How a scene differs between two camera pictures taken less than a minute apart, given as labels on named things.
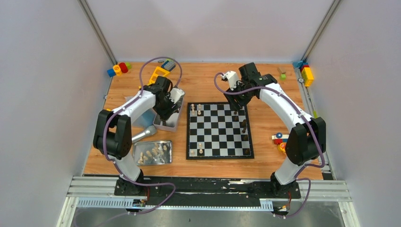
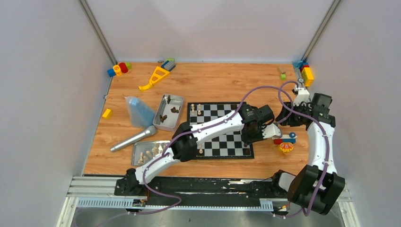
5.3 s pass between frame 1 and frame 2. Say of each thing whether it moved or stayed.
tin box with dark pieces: stayed
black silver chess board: stayed
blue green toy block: stayed
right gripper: moved
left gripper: moved
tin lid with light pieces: stayed
